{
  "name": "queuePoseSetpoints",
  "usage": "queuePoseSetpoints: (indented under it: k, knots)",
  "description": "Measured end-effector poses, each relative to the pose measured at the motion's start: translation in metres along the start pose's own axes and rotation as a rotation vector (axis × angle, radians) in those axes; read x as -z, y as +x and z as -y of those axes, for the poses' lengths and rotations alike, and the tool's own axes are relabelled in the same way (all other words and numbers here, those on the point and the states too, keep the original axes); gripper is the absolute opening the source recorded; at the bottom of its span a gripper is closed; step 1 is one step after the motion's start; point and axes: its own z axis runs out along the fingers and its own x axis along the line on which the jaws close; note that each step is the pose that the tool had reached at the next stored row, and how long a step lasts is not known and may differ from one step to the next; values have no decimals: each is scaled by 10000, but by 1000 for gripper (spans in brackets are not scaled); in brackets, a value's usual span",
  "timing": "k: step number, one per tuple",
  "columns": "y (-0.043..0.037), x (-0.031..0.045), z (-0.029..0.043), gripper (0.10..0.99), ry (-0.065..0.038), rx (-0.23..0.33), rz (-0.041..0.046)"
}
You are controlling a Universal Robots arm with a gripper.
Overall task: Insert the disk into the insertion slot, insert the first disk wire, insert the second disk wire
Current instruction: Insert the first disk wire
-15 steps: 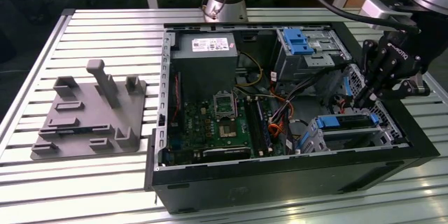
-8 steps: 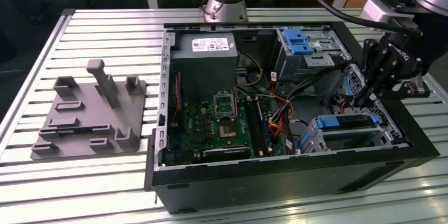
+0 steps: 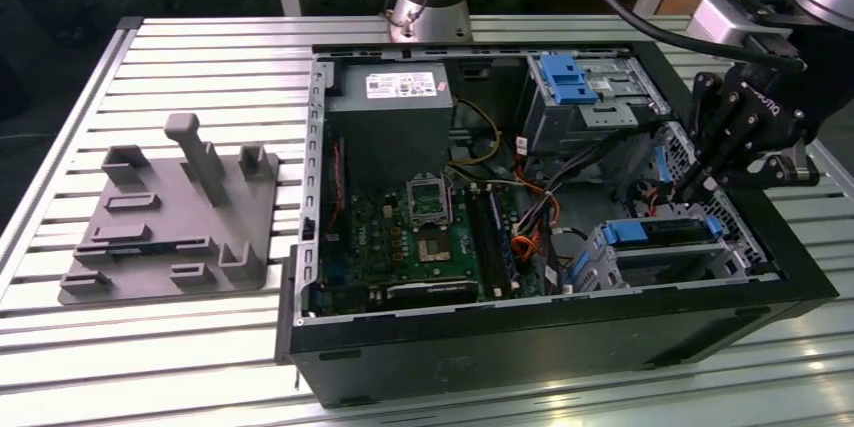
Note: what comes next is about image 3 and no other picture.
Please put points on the grey power supply unit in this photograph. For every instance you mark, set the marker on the grey power supply unit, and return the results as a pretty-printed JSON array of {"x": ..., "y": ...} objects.
[{"x": 387, "y": 132}]

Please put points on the black RAM slot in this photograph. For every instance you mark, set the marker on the black RAM slot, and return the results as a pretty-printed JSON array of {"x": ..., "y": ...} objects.
[{"x": 482, "y": 237}]

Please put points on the green motherboard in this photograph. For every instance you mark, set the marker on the green motherboard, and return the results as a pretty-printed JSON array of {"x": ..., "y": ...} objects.
[{"x": 374, "y": 247}]

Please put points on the grey plastic parts rack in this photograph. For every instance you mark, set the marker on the grey plastic parts rack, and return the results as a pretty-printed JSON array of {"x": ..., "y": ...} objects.
[{"x": 167, "y": 207}]

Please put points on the hard disk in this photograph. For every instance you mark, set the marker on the hard disk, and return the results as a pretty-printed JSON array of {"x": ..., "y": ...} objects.
[{"x": 623, "y": 233}]

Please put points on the metal optical drive bay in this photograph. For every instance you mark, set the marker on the metal optical drive bay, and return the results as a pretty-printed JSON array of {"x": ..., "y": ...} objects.
[{"x": 600, "y": 117}]

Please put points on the black open PC case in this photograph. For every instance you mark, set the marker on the black open PC case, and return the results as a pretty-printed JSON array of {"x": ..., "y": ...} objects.
[{"x": 534, "y": 347}]

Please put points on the blue plastic drive latch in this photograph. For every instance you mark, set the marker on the blue plastic drive latch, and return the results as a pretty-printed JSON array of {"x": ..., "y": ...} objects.
[{"x": 567, "y": 82}]

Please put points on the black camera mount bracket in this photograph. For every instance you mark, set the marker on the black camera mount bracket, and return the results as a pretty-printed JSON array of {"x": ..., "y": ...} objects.
[{"x": 761, "y": 7}]

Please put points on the metal disk bay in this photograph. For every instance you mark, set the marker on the metal disk bay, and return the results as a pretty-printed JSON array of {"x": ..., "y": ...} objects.
[{"x": 667, "y": 267}]

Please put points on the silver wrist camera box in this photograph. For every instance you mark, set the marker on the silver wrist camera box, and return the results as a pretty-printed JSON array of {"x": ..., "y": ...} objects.
[{"x": 717, "y": 22}]

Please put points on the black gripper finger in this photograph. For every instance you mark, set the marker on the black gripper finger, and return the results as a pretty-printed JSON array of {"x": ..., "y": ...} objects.
[
  {"x": 709, "y": 112},
  {"x": 781, "y": 172}
]

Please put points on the black graphics card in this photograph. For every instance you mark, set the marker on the black graphics card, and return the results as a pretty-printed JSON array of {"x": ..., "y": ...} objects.
[{"x": 430, "y": 292}]

